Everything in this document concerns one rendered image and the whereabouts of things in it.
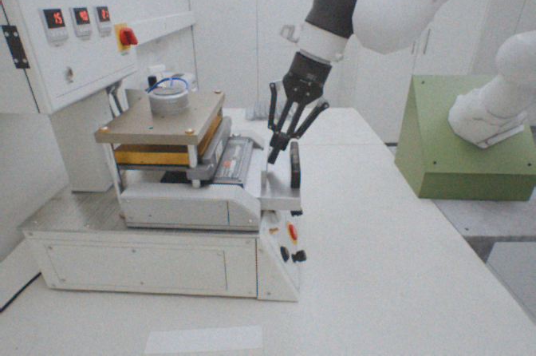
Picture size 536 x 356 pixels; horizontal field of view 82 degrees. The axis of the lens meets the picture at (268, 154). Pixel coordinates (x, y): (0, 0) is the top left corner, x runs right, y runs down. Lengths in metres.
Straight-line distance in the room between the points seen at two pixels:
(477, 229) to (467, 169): 0.18
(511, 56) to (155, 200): 0.77
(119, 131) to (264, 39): 2.58
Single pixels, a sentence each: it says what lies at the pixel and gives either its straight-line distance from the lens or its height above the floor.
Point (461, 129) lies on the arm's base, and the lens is 1.12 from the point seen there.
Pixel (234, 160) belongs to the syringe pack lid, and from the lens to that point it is 0.67.
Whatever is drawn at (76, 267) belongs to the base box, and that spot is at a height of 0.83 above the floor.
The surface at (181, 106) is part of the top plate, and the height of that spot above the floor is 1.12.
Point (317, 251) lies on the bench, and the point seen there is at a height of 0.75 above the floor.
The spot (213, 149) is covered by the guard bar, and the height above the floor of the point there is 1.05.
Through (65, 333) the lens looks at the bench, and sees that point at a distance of 0.78.
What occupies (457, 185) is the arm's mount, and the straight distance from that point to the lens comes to 1.12.
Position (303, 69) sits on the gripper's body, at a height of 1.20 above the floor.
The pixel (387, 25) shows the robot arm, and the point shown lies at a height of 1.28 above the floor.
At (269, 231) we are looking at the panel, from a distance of 0.64.
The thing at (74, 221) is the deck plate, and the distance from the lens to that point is 0.72.
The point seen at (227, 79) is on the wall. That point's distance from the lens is 3.16.
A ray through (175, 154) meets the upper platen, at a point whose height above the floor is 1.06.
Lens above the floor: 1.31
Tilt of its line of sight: 27 degrees down
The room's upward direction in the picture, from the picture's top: straight up
